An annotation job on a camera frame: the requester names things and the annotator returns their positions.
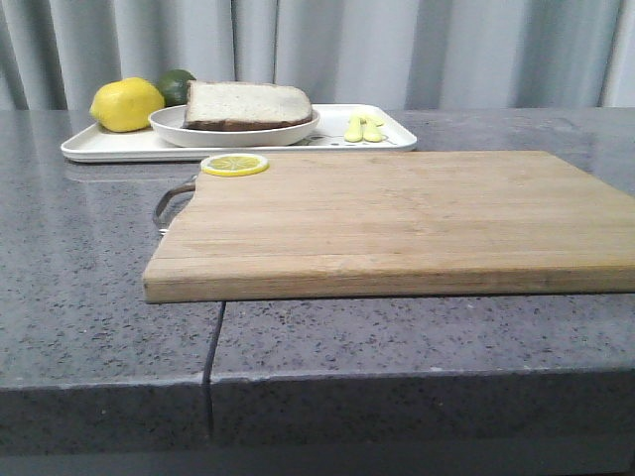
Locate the grey curtain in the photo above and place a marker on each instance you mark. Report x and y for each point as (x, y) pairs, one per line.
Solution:
(395, 54)

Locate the white round plate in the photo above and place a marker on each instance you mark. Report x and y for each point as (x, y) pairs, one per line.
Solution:
(168, 123)

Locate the yellow lemon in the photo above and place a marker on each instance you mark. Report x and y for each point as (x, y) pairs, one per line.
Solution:
(125, 105)

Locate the white rectangular tray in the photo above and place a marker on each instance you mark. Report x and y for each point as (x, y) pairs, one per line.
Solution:
(98, 145)

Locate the lemon slice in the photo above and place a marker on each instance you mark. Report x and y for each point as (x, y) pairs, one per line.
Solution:
(234, 165)

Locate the white bread slice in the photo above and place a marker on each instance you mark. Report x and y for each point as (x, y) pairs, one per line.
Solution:
(234, 106)

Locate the wooden cutting board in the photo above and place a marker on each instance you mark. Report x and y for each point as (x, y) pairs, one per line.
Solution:
(397, 224)

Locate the green lime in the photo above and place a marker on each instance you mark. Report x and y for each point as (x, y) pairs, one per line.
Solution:
(174, 86)

